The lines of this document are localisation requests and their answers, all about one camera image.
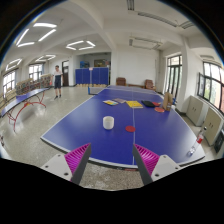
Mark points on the red round coaster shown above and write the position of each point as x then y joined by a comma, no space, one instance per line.
130,128

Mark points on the clear plastic water bottle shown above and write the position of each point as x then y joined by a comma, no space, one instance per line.
198,141

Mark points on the grey flat booklet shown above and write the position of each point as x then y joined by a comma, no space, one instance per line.
119,100

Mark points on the colourful booklet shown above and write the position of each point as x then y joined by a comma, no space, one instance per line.
110,102

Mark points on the standing person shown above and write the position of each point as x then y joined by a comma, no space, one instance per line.
57,78

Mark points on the white cup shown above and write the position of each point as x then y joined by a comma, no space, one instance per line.
108,122

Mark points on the red table tennis paddle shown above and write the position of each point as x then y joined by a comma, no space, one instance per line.
159,109

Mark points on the brown armchair left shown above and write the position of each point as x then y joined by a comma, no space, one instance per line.
121,81

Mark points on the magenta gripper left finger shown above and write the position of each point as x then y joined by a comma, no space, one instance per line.
77,160

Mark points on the blue folded table panels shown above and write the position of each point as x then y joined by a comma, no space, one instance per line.
95,75

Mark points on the yellow book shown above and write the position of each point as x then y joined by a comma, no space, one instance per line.
134,104

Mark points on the beige cabinet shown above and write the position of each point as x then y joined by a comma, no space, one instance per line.
202,115

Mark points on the black notebook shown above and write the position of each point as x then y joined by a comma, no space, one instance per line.
148,103

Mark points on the blue table tennis table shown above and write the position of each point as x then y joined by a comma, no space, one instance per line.
163,133

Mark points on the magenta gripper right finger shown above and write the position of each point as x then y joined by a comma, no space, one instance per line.
146,161

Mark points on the brown armchair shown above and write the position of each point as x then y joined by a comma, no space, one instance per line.
149,85
121,81

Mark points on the brown armchair right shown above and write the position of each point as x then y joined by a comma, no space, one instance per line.
149,85

